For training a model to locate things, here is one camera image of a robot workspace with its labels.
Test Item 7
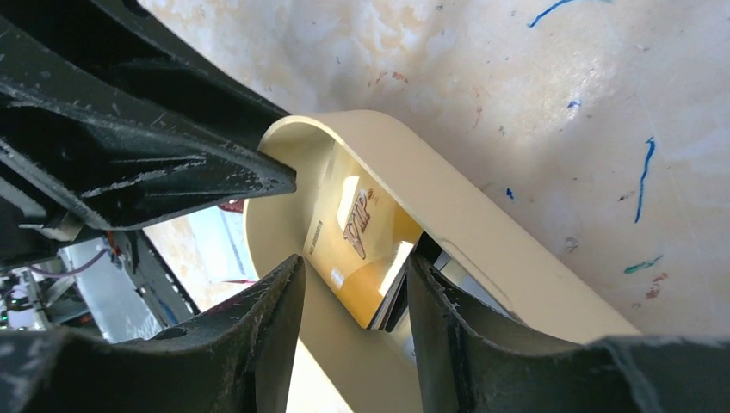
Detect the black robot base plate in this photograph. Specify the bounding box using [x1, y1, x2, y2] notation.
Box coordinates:
[108, 230, 201, 329]

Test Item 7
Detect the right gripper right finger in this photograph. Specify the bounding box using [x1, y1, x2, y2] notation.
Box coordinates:
[406, 253, 730, 413]

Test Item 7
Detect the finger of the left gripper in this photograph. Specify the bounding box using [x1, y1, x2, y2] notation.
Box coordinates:
[1, 1, 296, 268]

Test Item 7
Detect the gold VIP card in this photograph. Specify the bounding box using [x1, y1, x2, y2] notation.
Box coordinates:
[303, 146, 423, 331]

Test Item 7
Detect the black striped card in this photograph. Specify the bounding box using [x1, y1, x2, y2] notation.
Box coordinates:
[381, 233, 515, 335]

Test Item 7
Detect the beige oval tray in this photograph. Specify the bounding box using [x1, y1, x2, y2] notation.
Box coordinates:
[244, 111, 636, 412]

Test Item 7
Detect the red leather card holder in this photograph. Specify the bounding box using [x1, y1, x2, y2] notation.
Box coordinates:
[187, 200, 258, 285]

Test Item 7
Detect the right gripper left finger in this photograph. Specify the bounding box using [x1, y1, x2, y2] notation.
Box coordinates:
[1, 255, 306, 412]

